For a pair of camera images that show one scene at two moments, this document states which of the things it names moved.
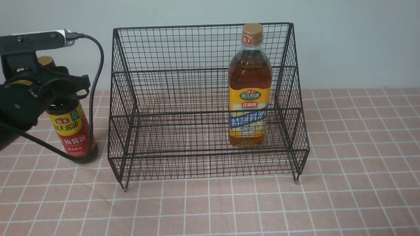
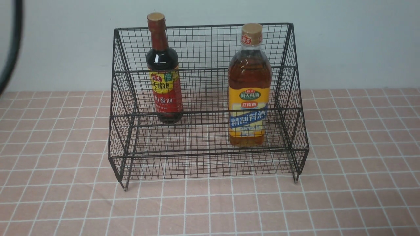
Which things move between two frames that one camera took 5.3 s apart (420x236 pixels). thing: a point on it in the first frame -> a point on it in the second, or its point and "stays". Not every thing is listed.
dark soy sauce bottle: x=70 y=123 -> x=162 y=62
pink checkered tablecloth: x=361 y=177 stays
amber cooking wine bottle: x=250 y=84 stays
